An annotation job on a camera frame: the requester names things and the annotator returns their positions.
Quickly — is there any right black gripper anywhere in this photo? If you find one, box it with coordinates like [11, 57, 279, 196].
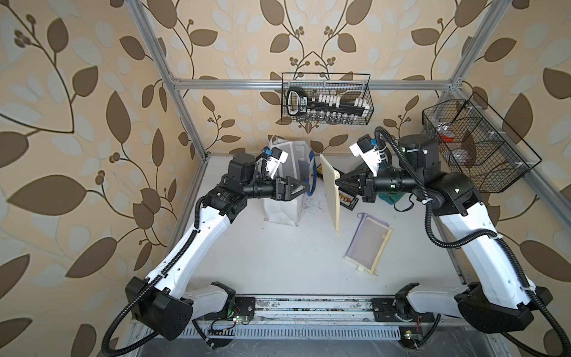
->
[336, 161, 422, 202]

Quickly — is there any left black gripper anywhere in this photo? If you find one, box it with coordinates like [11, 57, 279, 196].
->
[239, 172, 307, 204]

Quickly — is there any purple pouch cream edge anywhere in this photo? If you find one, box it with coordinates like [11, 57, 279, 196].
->
[344, 212, 393, 276]

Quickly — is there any white mesh pencil pouch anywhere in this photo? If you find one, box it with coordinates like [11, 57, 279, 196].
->
[272, 138, 311, 182]

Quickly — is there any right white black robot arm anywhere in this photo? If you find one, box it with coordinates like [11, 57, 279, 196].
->
[335, 127, 570, 356]

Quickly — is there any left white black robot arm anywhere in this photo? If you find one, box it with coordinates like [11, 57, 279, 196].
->
[101, 147, 309, 356]

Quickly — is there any black yellow tool case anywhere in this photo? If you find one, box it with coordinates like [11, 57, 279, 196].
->
[316, 165, 324, 179]

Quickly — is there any green plastic tool case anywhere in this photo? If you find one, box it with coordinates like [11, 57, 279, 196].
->
[355, 164, 404, 205]

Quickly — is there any black socket tool set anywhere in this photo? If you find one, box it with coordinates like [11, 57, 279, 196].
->
[285, 87, 374, 118]

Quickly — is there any red object in basket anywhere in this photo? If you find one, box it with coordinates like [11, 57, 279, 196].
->
[436, 124, 456, 143]

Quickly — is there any back wire basket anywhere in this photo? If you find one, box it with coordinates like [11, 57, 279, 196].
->
[281, 71, 374, 126]

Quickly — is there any wire basket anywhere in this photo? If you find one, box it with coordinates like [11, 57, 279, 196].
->
[422, 92, 542, 193]
[281, 71, 374, 126]

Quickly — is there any right wire basket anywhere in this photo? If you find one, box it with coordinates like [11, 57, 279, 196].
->
[422, 92, 542, 193]

